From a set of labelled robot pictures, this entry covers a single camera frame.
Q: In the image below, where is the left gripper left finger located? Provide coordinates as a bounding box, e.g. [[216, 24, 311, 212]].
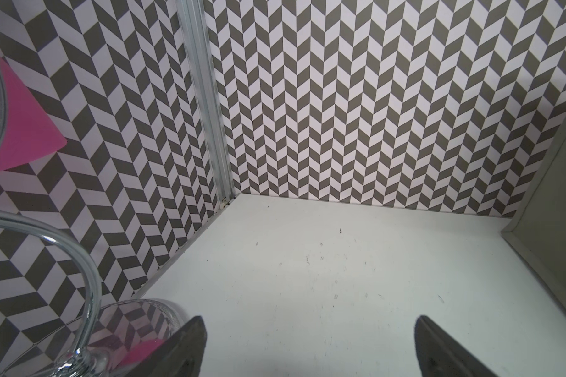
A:
[[110, 316, 208, 377]]

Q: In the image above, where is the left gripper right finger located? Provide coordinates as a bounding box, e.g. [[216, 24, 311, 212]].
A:
[[413, 315, 497, 377]]

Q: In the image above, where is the green canvas bag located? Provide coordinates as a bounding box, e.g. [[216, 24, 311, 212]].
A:
[[502, 118, 566, 314]]

